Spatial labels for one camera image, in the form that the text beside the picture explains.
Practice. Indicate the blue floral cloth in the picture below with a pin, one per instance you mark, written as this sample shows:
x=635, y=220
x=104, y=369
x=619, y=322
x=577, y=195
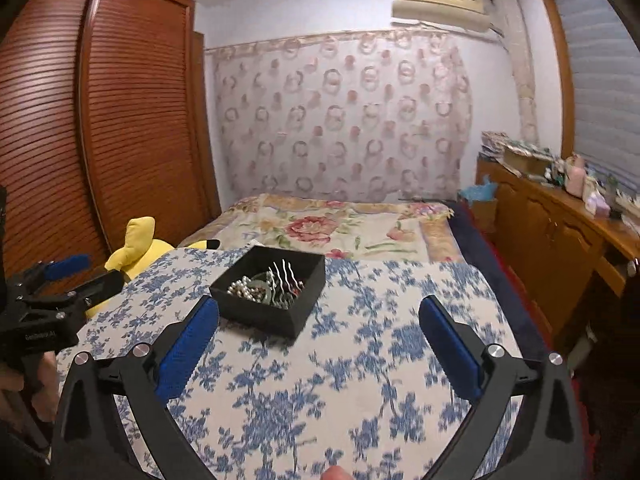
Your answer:
x=350, y=385

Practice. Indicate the pink bottle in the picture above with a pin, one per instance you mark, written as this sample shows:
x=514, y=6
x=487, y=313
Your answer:
x=576, y=177

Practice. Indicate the dark blue bed sheet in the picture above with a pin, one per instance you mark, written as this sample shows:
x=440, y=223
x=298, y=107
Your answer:
x=500, y=285

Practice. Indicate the person's right hand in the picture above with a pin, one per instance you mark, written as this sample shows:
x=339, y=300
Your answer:
x=336, y=474

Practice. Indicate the cream air conditioner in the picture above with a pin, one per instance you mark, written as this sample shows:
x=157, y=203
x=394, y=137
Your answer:
x=440, y=10

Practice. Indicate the person's left hand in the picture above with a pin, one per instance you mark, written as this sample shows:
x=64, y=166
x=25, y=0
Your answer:
x=45, y=385

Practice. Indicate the stone patterned pipe cover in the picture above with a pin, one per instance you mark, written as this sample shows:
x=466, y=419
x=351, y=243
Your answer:
x=520, y=70

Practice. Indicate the grey window blind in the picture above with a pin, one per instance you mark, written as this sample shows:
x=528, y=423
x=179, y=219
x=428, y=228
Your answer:
x=600, y=85

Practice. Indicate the black square box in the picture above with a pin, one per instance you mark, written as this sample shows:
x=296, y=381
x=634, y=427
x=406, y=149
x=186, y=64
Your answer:
x=260, y=317

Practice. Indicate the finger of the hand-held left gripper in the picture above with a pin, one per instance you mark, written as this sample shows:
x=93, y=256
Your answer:
x=70, y=265
x=100, y=287

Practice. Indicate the wooden cabinet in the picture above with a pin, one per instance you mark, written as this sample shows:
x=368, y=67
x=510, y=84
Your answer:
x=545, y=230

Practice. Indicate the wooden slatted wardrobe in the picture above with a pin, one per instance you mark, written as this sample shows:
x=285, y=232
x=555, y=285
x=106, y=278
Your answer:
x=140, y=110

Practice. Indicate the yellow plush toy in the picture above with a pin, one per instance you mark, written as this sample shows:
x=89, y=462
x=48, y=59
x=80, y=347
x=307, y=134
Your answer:
x=140, y=245

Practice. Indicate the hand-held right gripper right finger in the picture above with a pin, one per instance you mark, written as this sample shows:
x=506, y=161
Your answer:
x=450, y=350

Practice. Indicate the pink floral blanket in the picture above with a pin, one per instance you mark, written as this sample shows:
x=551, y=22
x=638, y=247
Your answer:
x=310, y=225

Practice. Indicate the cardboard box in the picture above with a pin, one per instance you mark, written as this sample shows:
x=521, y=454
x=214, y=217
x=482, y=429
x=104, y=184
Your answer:
x=525, y=162

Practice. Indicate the pale purple container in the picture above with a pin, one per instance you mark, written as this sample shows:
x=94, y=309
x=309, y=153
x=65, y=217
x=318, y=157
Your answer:
x=597, y=204

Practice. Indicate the silver wavy hair pin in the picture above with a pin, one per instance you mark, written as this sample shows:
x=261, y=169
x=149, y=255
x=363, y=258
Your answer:
x=285, y=275

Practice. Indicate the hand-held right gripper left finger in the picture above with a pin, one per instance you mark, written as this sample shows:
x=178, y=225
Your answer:
x=187, y=350

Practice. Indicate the blue plastic bag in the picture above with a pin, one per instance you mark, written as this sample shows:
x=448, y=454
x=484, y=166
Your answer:
x=480, y=192

